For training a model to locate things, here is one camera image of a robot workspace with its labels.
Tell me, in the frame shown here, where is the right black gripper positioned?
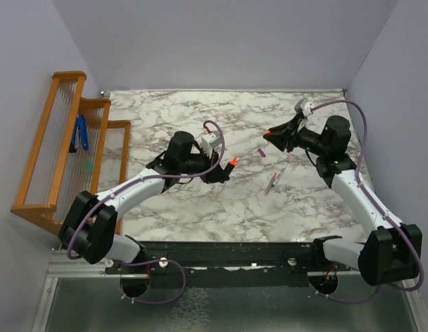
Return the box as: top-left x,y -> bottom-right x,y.
265,114 -> 329,156

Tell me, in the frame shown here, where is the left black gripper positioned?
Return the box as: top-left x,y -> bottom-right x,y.
180,147 -> 230,184

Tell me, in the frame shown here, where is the pink translucent red pen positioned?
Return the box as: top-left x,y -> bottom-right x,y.
264,172 -> 277,195

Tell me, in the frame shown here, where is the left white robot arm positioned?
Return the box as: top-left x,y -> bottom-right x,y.
58,131 -> 234,273

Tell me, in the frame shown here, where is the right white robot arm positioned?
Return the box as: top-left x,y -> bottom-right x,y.
263,116 -> 422,286

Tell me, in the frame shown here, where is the purple pen cap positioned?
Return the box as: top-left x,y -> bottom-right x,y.
257,149 -> 266,158

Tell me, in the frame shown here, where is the white whiteboard marker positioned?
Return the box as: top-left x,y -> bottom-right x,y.
271,162 -> 289,187

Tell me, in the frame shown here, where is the small green ball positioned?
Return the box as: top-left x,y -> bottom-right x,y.
84,160 -> 94,172

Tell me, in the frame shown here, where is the wooden tiered rack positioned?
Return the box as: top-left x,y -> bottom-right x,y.
10,71 -> 131,235

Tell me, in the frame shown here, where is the blue stapler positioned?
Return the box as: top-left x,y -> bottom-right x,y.
68,114 -> 89,153

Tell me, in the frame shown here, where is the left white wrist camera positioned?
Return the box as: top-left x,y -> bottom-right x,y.
200,131 -> 221,158

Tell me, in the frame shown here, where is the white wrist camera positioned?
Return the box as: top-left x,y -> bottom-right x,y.
200,131 -> 221,158
294,98 -> 314,130

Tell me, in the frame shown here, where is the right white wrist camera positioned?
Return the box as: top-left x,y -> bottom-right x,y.
294,98 -> 314,130

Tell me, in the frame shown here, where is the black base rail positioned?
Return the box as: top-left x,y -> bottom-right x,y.
61,240 -> 349,288

